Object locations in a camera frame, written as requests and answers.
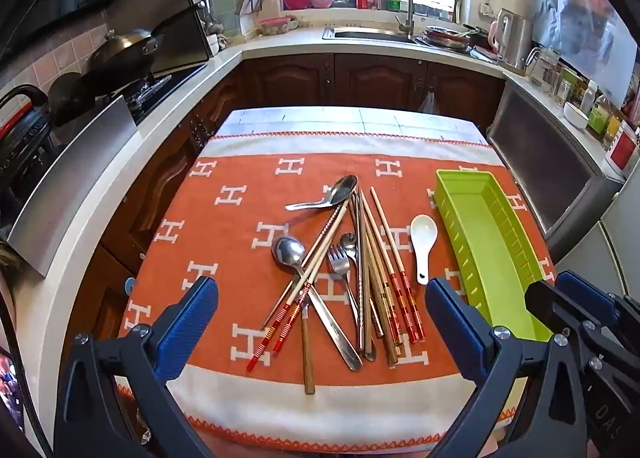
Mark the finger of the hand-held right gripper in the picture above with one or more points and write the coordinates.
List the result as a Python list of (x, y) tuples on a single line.
[(545, 303), (587, 295)]

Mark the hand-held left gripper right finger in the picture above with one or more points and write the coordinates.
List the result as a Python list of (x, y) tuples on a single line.
[(450, 323)]

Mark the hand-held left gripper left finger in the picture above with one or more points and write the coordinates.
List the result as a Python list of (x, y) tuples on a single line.
[(192, 318)]

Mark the red striped chopstick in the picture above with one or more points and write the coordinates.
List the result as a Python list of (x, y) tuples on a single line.
[(402, 313), (290, 320), (268, 338), (414, 313)]

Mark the brown wooden chopstick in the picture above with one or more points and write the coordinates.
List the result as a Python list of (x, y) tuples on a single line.
[(389, 343), (380, 288)]

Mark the green plastic tray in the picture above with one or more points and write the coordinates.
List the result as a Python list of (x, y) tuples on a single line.
[(480, 233)]

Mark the white ceramic spoon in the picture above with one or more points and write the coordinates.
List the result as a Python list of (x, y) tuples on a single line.
[(424, 230)]

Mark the large metal spoon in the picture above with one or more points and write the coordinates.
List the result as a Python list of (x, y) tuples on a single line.
[(287, 250)]

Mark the metal fork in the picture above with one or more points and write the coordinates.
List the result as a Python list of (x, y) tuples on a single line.
[(339, 263)]

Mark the small metal spoon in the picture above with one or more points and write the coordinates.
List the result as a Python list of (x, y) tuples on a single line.
[(348, 241)]

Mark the orange patterned blanket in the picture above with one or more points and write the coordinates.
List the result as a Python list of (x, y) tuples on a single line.
[(240, 238)]

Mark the stainless steel appliance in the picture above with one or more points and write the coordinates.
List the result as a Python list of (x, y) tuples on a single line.
[(545, 163)]

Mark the red label canister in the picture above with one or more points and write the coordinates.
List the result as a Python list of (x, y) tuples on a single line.
[(622, 148)]

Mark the metal soup spoon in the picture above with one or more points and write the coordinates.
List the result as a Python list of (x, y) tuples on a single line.
[(342, 190)]

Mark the green jar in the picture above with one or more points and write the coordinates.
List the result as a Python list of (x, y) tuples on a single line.
[(598, 119)]

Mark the steel splash guard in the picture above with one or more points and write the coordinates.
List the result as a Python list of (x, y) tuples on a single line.
[(180, 33), (75, 183)]

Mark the white bowl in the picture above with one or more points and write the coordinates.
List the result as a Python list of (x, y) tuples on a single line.
[(575, 114)]

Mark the white plastic bag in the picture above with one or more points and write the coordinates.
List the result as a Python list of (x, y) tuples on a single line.
[(429, 102)]

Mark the pale grid tablecloth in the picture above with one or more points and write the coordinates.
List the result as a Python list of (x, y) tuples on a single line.
[(350, 121)]

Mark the gas stove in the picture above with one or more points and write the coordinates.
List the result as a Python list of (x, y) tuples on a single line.
[(150, 91)]

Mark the glass pitcher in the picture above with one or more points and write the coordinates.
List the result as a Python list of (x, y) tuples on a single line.
[(544, 68)]

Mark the black pot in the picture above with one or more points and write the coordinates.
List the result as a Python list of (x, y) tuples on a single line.
[(70, 98)]

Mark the brown wooden base cabinets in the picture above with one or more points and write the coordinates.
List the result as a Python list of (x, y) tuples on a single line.
[(300, 76)]

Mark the steel electric kettle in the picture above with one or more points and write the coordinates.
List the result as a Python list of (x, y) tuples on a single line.
[(512, 38)]

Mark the dark wok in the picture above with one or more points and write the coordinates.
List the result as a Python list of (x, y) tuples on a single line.
[(122, 46)]

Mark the stack of steel dishes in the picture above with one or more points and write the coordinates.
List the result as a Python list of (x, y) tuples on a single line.
[(445, 37)]

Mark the white kitchen countertop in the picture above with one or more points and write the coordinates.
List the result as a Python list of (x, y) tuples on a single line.
[(280, 41)]

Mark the steel sink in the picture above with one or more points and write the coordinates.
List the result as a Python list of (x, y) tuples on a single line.
[(367, 34)]

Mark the pink dish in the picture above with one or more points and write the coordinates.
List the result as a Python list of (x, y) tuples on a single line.
[(276, 26)]

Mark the chrome faucet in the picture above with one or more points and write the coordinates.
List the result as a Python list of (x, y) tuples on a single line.
[(410, 8)]

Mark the green bottle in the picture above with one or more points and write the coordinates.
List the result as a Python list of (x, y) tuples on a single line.
[(395, 2)]

